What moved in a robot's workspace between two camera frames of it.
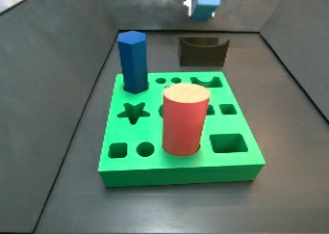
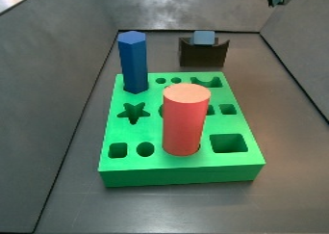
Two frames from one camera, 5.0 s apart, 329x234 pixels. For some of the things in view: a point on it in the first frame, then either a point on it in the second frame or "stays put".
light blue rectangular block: (206, 0) → (202, 38)
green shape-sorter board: (132, 158) stays put
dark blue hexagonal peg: (130, 42) stays put
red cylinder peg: (183, 113) stays put
